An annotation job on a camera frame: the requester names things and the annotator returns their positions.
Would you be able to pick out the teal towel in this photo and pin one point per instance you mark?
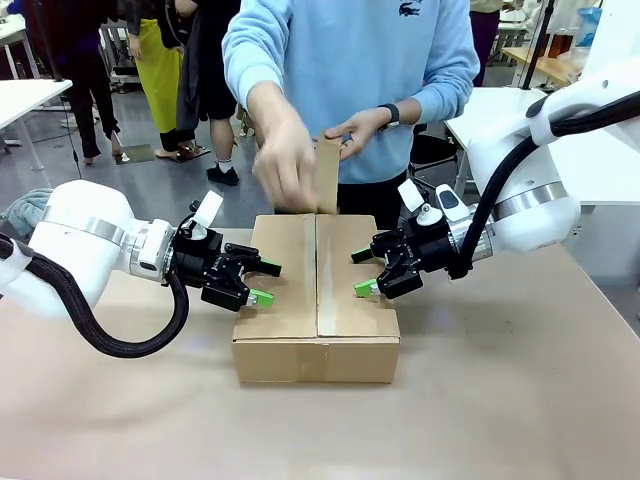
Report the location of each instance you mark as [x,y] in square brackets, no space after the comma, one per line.
[27,210]

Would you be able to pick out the black pole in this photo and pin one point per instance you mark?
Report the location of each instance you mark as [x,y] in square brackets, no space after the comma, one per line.
[537,45]

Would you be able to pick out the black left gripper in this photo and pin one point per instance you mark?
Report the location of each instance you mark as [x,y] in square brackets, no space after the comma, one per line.
[197,257]

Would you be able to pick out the person in light blue hoodie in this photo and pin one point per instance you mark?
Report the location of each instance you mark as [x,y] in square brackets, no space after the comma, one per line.
[350,55]

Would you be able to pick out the black office chair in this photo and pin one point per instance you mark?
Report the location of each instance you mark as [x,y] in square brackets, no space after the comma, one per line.
[432,152]

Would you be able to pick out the person's right forearm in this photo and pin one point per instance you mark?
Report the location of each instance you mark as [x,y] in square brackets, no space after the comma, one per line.
[265,102]

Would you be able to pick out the person's right hand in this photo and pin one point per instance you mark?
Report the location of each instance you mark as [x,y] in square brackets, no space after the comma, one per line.
[287,165]

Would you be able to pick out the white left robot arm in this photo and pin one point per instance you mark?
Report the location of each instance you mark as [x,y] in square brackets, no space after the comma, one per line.
[85,225]

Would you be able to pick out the figure in dark clothes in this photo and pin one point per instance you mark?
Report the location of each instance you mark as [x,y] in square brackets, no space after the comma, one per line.
[85,75]

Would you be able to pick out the wooden background table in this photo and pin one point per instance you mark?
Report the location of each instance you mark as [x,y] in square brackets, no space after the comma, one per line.
[537,67]

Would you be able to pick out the person's left hand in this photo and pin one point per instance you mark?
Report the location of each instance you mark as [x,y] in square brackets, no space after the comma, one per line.
[365,127]

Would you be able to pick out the grey mannequin base plate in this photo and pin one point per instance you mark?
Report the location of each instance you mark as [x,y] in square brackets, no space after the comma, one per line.
[135,153]

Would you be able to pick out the person in black shorts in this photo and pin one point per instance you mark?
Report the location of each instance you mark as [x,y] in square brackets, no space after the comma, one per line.
[210,75]

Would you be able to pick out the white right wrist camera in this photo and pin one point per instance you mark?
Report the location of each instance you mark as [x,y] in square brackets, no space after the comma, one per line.
[445,202]

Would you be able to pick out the black smartwatch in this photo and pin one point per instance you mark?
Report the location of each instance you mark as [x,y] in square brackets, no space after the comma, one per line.
[390,115]

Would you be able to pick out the brown packing tape strip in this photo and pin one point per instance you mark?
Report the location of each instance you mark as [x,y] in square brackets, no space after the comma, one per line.
[327,175]

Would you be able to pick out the blue plastic bag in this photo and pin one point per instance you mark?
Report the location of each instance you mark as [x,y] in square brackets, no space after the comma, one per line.
[589,25]

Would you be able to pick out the brown mannequin base plate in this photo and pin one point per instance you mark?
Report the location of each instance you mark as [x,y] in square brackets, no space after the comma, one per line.
[194,152]

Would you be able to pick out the brown cardboard box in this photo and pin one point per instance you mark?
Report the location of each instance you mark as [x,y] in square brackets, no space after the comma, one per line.
[285,320]

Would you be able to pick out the person in purple trousers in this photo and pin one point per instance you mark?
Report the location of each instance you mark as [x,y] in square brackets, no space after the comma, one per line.
[484,45]

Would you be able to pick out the white side table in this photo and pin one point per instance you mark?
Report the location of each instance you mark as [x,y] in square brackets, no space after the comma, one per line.
[25,100]

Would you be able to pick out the figure in yellow apron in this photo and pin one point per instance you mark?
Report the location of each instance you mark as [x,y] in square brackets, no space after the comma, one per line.
[157,75]

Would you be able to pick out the person's left forearm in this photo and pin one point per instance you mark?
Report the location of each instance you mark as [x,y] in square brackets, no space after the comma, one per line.
[410,111]

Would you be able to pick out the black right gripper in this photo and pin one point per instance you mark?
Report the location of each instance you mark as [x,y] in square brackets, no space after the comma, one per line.
[430,247]

